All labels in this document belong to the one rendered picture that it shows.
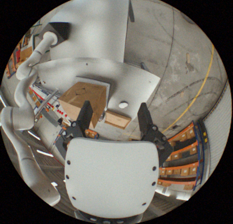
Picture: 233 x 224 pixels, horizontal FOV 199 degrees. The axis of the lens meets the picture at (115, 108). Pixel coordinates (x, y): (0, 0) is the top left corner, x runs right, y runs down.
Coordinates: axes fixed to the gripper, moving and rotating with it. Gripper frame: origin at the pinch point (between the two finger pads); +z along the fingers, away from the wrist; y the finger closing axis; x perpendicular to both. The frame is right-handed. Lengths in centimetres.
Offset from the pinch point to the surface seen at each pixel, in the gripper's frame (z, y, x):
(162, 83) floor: 103, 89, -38
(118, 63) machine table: 40.3, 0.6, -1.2
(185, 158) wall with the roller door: -89, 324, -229
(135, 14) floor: 123, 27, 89
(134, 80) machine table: 37.0, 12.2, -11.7
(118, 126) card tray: 36, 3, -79
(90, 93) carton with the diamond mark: 28.5, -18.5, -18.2
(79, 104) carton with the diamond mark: 18.0, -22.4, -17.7
